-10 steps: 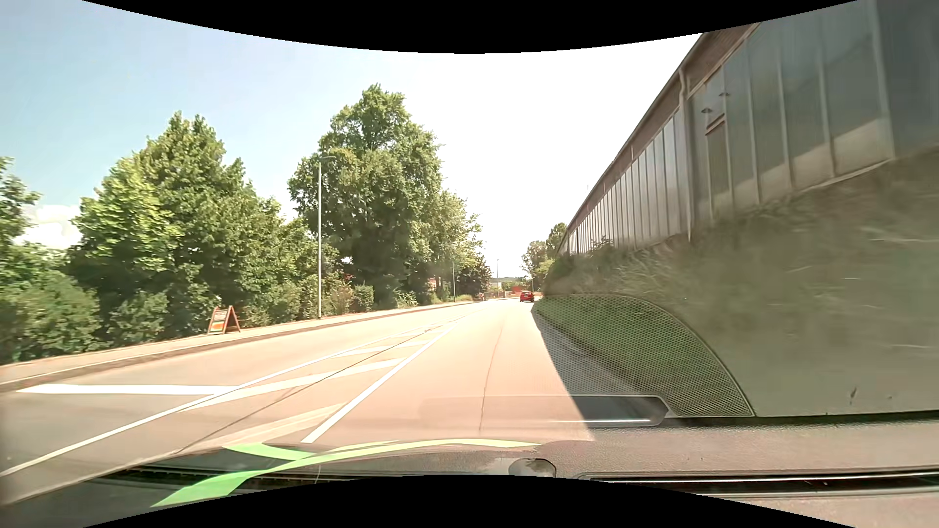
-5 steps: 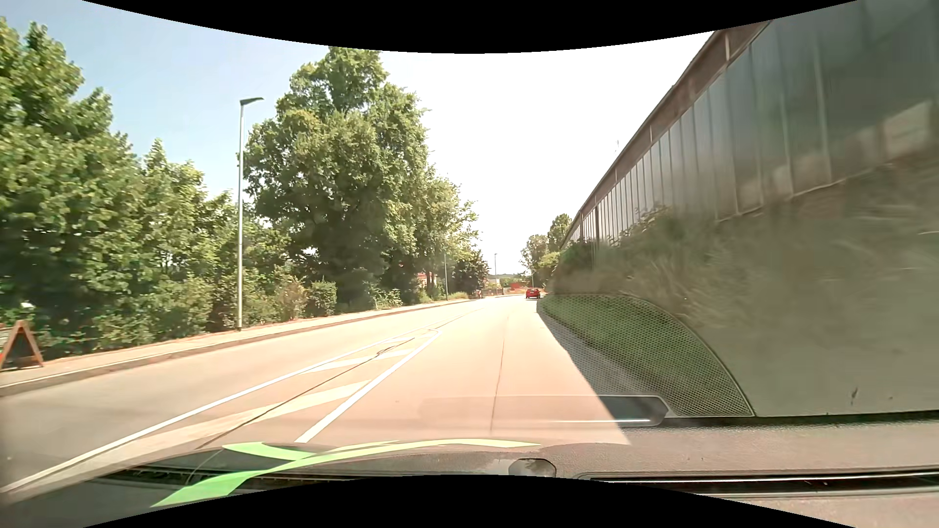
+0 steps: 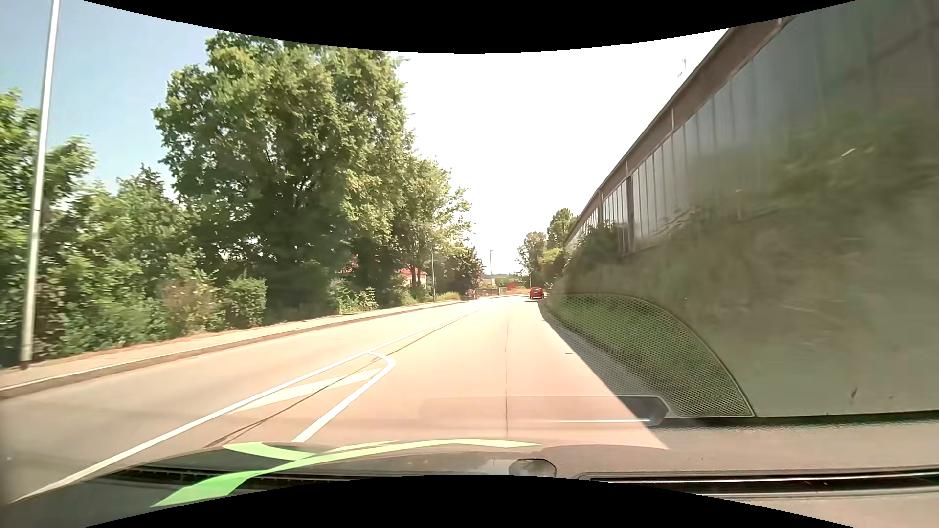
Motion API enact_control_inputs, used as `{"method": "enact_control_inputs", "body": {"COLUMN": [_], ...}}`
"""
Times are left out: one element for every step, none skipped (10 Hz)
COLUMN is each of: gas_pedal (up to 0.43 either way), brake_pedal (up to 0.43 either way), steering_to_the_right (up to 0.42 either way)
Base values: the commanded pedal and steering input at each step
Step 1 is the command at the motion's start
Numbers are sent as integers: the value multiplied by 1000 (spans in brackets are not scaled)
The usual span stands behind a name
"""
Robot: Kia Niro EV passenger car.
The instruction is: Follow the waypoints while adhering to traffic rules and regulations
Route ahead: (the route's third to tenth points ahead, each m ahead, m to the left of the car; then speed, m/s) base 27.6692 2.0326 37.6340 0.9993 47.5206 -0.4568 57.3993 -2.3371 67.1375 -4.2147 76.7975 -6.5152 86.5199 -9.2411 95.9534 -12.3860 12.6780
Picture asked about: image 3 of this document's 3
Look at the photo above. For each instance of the grey lamp post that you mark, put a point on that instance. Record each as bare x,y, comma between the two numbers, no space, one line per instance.
37,191

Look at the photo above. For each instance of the grey asphalt road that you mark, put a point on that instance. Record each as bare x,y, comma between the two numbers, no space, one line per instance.
469,352

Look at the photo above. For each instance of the grass bank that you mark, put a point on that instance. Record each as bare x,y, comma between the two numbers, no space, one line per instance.
770,308

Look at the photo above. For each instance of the row of trees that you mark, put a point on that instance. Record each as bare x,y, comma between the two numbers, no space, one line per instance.
279,176

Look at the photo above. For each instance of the red roofed building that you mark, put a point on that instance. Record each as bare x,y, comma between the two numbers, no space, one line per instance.
411,276

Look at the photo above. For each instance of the grey pavement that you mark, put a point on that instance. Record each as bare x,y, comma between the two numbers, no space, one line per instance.
147,355

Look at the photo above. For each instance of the grey noise barrier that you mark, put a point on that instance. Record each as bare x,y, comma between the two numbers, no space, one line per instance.
733,132

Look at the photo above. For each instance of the road markings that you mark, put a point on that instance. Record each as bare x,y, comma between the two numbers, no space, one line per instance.
345,400

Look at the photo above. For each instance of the group of trees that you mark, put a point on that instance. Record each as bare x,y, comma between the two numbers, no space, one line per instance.
546,246

